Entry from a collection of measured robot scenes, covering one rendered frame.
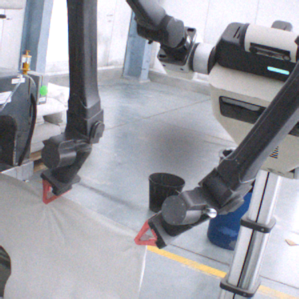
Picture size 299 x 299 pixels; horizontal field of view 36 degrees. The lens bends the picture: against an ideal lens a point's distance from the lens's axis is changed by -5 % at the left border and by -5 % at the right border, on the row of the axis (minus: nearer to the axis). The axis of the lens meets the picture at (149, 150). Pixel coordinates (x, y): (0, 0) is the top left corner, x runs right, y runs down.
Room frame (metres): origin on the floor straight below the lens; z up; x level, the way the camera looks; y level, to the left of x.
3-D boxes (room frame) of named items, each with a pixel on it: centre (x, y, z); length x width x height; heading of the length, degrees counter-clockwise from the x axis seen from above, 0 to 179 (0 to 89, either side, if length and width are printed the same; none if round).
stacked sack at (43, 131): (3.99, 1.14, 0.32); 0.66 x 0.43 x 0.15; 157
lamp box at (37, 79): (1.35, 0.37, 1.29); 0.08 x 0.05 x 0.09; 65
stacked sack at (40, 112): (3.99, 1.13, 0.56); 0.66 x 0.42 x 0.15; 155
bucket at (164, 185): (3.53, -0.17, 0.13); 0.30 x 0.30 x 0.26
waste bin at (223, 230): (3.17, -0.72, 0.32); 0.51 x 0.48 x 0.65; 155
